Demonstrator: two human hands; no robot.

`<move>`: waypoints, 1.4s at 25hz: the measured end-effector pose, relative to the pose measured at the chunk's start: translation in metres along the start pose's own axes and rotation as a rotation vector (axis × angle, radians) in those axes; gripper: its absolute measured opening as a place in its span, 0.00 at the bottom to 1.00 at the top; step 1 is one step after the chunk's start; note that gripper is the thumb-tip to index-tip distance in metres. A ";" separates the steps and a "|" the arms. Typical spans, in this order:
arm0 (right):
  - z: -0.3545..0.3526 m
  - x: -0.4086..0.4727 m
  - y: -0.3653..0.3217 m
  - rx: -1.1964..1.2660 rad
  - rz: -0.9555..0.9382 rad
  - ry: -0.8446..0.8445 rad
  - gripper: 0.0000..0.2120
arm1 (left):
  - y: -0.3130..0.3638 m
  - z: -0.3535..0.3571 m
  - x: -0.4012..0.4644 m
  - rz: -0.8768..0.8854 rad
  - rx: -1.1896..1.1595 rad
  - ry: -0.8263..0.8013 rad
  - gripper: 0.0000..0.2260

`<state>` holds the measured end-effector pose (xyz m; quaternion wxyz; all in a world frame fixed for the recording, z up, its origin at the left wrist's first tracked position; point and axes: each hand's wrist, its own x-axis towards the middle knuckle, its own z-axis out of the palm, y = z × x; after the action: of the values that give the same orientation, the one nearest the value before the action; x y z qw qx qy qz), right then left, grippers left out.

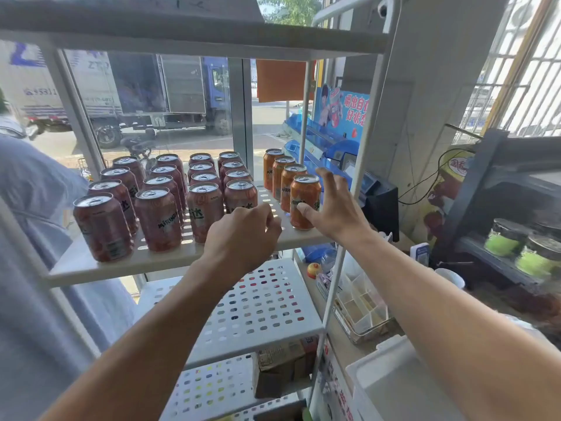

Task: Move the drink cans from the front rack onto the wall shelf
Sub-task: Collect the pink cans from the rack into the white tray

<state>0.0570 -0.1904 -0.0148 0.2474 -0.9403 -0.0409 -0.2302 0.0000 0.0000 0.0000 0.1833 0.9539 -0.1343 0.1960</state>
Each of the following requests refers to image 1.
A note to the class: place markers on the person's right hand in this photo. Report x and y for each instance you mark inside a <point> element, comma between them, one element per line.
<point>342,214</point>

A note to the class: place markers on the person's left hand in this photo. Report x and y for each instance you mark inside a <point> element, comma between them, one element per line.
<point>243,241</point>

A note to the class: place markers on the group of red cans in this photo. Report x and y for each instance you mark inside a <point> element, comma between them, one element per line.
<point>158,223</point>

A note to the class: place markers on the white metal shelf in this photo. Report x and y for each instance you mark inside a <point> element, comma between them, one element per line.
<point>109,269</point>

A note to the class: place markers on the white plastic tray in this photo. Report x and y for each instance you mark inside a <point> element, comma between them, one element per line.
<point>394,390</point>

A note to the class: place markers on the person's left forearm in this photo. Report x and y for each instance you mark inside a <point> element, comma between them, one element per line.
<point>153,346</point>

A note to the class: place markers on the person's right forearm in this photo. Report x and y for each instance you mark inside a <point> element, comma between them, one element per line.
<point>460,337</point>

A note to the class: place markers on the black cash register monitor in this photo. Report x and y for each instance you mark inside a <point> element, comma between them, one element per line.
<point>381,206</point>

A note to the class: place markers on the yellow red small toy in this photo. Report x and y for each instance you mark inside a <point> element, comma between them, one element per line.
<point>313,270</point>

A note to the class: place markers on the blue plastic display rack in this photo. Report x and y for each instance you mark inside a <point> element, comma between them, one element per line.
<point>315,149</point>

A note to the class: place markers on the blue rounded code stand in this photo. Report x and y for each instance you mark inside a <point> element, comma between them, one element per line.
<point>422,254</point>

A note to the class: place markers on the clear acrylic organizer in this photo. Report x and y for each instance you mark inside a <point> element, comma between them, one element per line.
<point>359,302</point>

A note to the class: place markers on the blue printed poster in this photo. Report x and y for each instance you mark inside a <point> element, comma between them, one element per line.
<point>346,109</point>

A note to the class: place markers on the brown printed carton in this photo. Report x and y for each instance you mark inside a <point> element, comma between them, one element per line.
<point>280,368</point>

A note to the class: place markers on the black electric scooter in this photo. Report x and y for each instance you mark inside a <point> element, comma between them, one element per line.
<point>138,146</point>

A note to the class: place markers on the orange paper sheet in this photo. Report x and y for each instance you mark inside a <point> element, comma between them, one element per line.
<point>282,81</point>

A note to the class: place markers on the grey display stand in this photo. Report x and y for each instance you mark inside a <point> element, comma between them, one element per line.
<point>482,170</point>

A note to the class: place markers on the green lidded snack cup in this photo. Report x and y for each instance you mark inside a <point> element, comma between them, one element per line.
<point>548,230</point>
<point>504,241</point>
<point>539,258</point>

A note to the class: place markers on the white blue delivery truck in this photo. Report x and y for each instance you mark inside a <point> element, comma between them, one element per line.
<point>144,83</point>

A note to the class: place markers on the white window grille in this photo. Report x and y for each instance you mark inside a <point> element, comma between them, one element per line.
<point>534,61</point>

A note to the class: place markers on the yellow red wall poster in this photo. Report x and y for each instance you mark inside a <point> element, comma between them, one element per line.
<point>442,192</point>

